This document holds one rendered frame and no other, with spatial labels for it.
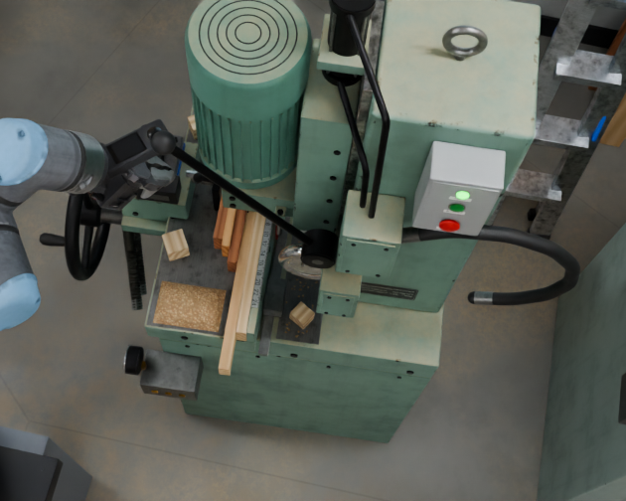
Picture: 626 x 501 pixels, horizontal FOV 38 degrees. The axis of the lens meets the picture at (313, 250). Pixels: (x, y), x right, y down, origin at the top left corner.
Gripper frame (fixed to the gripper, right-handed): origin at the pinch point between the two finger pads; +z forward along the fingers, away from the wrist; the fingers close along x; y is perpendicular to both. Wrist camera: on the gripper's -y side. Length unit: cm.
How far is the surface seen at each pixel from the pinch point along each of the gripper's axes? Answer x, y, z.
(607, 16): -30, -77, 180
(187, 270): 6.8, 18.1, 20.2
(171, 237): 0.6, 15.7, 17.4
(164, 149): 9.3, -11.8, -22.8
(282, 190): 8.4, -8.1, 18.0
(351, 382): 36, 18, 58
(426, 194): 34.0, -34.6, -7.9
